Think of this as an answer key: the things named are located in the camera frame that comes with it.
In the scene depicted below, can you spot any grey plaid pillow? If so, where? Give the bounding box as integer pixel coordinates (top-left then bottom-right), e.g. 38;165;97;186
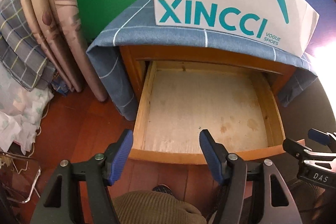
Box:
0;0;55;90

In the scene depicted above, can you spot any plaid slipper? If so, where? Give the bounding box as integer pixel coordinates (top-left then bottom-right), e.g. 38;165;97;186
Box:
152;184;174;195

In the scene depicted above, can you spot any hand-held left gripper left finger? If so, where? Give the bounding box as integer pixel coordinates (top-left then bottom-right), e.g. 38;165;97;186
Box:
29;129;134;224

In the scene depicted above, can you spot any floral beige curtain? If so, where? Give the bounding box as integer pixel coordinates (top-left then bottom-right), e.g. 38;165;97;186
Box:
17;0;109;102

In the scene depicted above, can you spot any wooden drawer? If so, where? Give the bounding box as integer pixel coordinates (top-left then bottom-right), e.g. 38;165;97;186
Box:
130;60;288;165

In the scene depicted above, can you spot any white leaf-print cloth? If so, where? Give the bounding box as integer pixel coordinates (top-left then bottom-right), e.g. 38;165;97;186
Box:
0;64;54;153

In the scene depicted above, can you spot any blue patterned bag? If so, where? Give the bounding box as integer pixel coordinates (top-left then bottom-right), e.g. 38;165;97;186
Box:
51;77;72;94

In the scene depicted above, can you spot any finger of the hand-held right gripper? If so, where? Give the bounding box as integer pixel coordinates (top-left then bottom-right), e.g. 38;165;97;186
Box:
282;137;336;165
308;128;336;147

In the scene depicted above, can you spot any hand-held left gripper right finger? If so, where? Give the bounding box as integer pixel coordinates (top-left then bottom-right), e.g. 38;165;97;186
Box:
199;130;302;224

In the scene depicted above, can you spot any grey box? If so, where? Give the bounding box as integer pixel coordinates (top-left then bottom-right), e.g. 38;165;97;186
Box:
273;82;336;151

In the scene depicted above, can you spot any blue checked cloth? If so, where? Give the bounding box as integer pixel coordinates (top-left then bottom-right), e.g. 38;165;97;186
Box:
86;0;319;121

